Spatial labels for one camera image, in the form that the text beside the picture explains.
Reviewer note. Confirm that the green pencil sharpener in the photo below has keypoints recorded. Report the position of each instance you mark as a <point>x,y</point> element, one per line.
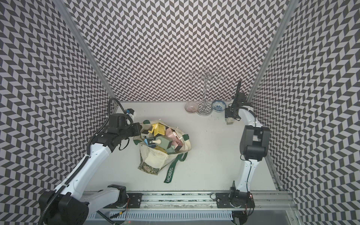
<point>164,144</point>

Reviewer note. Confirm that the cream pencil sharpener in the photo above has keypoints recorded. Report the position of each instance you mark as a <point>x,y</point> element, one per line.
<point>229,121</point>

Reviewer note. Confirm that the blue white ceramic bowl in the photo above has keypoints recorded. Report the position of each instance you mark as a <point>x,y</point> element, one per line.
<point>218,106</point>

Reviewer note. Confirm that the blue pencil sharpener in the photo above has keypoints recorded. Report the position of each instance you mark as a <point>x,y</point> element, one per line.
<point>149,142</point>

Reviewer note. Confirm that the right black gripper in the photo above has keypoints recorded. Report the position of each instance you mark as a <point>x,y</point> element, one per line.
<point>228,113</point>

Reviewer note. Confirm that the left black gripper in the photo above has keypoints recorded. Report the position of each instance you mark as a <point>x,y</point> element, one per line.
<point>138,127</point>

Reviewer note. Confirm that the yellow pencil sharpener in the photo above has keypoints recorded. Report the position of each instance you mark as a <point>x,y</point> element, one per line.
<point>158,129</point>

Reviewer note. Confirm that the clear glass mug tree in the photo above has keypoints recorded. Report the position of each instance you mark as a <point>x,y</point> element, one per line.
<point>205,76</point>

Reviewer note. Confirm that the cream tote bag green handles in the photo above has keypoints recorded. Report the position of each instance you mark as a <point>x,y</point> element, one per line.
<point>152,161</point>

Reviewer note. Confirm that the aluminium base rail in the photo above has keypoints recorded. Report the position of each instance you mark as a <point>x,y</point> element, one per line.
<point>177,206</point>

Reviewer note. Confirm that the pink ceramic bowl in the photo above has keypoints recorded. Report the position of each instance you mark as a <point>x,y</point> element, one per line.
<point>191,107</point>

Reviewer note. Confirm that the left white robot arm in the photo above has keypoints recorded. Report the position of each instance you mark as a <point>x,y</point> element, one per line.
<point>66,205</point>

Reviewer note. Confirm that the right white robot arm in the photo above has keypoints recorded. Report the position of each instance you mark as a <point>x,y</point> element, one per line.
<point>254,146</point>

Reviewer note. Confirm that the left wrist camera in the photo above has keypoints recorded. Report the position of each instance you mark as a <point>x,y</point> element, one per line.
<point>122,120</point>

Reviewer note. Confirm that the pink pencil sharpener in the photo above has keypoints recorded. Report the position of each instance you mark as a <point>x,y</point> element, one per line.
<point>177,144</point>

